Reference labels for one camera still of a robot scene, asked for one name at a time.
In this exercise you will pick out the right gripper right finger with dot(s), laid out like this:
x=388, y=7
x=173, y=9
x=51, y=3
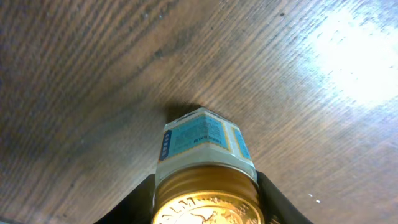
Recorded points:
x=275, y=205

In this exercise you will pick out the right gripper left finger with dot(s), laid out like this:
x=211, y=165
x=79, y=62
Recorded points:
x=136, y=207

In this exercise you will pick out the small jar gold lid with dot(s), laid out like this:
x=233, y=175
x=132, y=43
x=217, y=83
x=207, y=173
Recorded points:
x=205, y=173

